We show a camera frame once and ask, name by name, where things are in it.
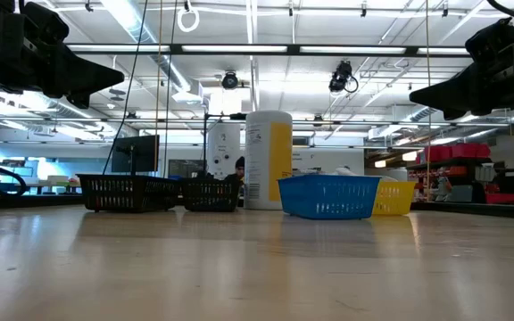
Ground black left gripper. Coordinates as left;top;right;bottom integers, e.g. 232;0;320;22
0;0;126;111

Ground red storage bins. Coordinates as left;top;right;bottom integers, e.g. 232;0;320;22
424;142;493;164

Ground black monitor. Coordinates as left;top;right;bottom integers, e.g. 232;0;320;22
112;135;161;175

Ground yellow plastic basket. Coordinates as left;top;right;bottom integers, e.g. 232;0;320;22
371;180;418;217

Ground black plastic basket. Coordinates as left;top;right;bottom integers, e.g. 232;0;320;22
77;173;180;213
179;177;243;213

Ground white machine cabinet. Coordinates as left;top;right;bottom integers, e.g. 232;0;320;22
206;122;243;177

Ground blue plastic basket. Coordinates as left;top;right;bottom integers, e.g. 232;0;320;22
278;173;382;220

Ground person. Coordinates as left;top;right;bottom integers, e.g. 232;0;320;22
224;155;246;183

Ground white yellow wipes canister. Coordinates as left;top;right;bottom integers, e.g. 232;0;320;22
244;110;294;210

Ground black hanging cable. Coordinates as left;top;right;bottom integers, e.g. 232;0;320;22
102;0;150;175

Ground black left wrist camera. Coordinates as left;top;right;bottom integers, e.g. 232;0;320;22
20;1;70;45

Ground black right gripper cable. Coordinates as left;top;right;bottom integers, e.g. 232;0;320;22
486;0;514;26

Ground white hanging ring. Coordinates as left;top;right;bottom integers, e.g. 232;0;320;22
176;6;201;33

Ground black camera with cable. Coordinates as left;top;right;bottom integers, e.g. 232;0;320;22
327;61;360;94

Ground black dome camera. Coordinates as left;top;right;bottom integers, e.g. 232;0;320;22
220;70;239;90

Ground black frame bar with lights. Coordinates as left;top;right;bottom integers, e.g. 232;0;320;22
67;43;470;57

